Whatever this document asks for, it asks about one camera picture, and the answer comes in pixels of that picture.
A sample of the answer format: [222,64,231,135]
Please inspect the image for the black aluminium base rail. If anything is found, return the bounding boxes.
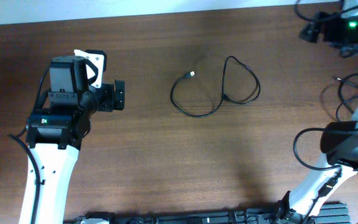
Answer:
[64,203,351,224]

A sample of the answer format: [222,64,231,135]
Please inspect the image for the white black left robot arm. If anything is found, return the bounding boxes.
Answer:
[13,50,125,223]

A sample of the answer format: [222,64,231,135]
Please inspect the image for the separated black usb cable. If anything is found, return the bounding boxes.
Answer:
[332,73,358,122]

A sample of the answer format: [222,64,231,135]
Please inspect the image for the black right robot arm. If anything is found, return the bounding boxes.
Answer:
[271,1,358,223]

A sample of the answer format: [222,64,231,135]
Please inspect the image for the black usb cables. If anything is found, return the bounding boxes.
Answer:
[170,55,262,118]

